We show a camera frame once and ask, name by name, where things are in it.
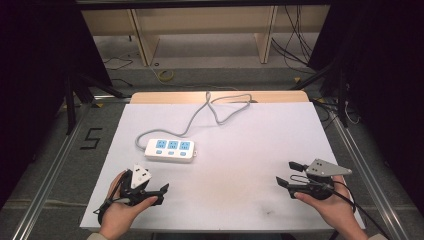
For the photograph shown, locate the wooden table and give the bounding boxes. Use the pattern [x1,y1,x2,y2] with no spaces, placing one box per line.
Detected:
[129,90,311,105]

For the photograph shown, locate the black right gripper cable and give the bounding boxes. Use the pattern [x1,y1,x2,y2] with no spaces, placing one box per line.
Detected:
[289,173,392,240]

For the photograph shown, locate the light wooden desk frame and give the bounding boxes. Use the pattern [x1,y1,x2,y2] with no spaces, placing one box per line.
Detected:
[80,4,332,67]

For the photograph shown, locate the white table sheet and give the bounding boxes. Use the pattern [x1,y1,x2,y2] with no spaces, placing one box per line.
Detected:
[79,101,366,232]

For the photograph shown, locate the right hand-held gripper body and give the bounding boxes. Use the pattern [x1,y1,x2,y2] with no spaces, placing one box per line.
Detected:
[287,158,353,201]

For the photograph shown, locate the person's right hand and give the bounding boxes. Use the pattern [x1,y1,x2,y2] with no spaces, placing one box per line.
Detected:
[294,175,368,240]

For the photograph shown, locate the person's left hand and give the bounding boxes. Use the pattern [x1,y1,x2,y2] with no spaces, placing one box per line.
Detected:
[99,169,159,240]

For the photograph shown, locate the aluminium rail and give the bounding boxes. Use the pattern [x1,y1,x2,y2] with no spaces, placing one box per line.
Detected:
[324,104,412,240]
[10,95,101,240]

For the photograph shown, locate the thin black floor cable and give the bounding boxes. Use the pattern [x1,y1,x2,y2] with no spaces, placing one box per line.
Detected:
[102,54,135,89]

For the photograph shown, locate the white power strip blue sockets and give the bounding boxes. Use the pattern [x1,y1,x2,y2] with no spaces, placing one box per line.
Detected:
[143,138,198,164]

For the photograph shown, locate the black curtain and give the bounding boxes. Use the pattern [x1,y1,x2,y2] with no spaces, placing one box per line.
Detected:
[0,0,113,209]
[307,0,424,216]

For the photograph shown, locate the black metal stand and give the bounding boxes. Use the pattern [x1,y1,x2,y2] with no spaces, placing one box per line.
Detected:
[63,72,132,136]
[289,58,350,129]

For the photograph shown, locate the bundle of black floor cables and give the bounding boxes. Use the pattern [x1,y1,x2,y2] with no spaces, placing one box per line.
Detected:
[270,4,322,75]

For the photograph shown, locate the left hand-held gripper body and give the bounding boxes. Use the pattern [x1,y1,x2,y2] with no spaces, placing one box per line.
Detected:
[118,163,162,207]

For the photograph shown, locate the white floor cable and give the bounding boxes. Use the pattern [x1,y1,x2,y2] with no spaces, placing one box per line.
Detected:
[343,99,362,126]

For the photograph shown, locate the grey power strip cable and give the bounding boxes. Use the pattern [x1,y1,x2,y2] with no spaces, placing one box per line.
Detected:
[134,90,253,151]

